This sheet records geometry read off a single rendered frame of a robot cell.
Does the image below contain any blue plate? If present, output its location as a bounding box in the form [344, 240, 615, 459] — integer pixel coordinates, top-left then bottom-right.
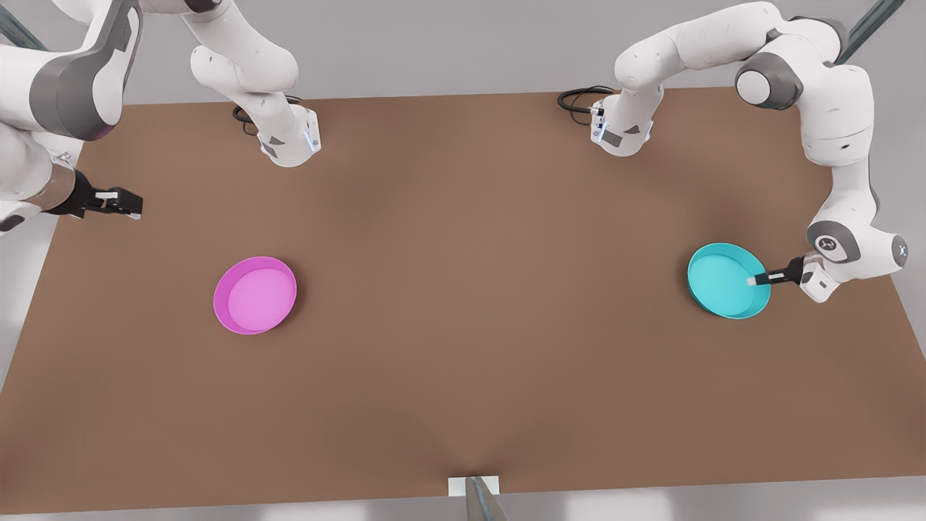
[687, 242, 773, 321]

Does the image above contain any pink plate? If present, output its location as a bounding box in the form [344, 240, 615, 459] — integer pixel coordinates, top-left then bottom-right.
[213, 256, 298, 336]

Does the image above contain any black cable loop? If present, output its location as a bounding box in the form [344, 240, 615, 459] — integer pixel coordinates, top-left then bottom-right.
[557, 85, 617, 128]
[232, 95, 305, 139]

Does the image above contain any silver frame post with foot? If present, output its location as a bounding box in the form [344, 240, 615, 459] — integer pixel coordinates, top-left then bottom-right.
[448, 475, 509, 521]

